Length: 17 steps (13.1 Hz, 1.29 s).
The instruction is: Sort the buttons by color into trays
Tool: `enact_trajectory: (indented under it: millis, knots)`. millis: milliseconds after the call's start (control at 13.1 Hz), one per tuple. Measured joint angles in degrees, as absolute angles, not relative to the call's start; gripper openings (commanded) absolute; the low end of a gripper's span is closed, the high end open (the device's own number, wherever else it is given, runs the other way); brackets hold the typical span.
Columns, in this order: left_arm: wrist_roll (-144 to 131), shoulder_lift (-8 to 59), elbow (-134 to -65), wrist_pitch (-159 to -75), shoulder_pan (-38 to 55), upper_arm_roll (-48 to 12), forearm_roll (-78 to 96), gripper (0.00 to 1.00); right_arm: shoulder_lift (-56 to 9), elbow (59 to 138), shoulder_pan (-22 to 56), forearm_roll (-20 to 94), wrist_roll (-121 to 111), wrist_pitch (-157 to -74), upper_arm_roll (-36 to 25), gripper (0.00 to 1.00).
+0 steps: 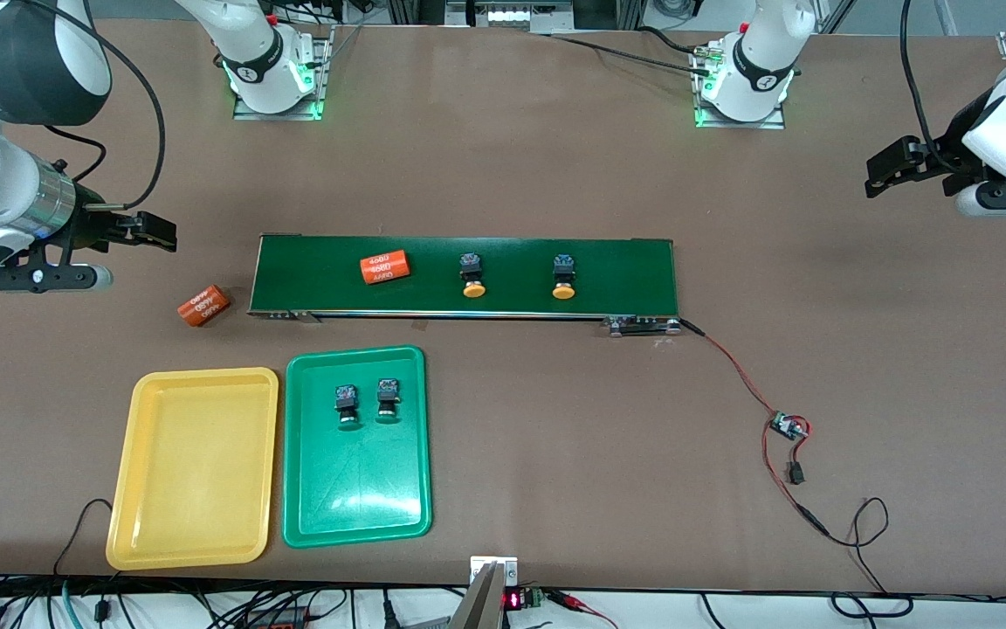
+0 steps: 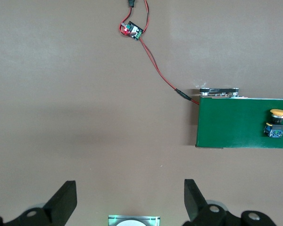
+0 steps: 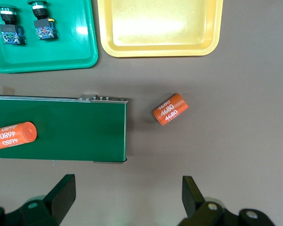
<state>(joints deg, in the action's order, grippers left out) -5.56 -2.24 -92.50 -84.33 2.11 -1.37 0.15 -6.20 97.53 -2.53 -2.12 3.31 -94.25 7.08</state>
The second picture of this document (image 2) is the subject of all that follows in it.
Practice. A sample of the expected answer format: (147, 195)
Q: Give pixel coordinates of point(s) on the green conveyor belt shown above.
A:
(231, 122)

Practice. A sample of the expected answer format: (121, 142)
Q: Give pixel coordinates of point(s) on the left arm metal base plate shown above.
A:
(112, 220)

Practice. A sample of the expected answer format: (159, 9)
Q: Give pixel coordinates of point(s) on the yellow push button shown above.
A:
(276, 122)

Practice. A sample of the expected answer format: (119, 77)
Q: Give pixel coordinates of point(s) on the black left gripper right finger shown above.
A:
(193, 200)

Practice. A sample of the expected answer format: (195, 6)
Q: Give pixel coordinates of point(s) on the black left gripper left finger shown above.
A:
(63, 200)

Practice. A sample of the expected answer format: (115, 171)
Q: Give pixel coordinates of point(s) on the small speed controller board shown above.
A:
(133, 30)

